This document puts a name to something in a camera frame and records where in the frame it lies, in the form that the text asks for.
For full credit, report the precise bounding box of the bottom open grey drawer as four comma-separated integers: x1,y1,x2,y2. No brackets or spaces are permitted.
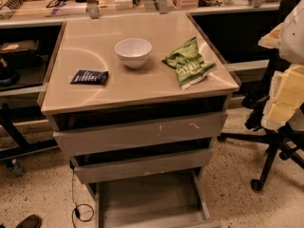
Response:
96,170,221,228

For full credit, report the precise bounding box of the black cable on floor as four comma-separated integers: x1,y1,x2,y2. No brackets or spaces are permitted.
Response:
69,161,96,228

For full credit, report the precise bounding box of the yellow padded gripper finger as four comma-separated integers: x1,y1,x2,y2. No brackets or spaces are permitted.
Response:
257,23,283,49
261,64,304,131

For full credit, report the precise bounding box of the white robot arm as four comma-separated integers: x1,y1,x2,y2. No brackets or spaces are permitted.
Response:
258,0,304,130

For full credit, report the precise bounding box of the dark blue snack packet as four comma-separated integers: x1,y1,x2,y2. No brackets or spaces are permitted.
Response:
71,70,108,85

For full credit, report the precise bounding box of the top grey drawer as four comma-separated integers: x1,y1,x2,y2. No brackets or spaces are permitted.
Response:
54,112,227,156

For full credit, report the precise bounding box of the black caster wheel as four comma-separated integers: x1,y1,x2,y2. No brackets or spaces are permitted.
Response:
8,160,26,177

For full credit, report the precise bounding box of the white ceramic bowl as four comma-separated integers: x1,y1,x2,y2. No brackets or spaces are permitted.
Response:
114,38,152,68

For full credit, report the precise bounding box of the black table leg frame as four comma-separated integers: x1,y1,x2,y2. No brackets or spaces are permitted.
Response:
0,103,57,162

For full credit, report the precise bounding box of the middle grey drawer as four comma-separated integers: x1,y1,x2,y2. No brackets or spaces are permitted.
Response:
74,149,212,183

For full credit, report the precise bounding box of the grey drawer cabinet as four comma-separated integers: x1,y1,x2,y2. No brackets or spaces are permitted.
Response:
37,12,242,228

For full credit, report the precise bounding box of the brown shoe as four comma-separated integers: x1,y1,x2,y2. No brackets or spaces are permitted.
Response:
15,215,41,228

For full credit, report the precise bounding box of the green jalapeno chip bag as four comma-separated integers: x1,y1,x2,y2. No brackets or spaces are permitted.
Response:
161,37,217,89

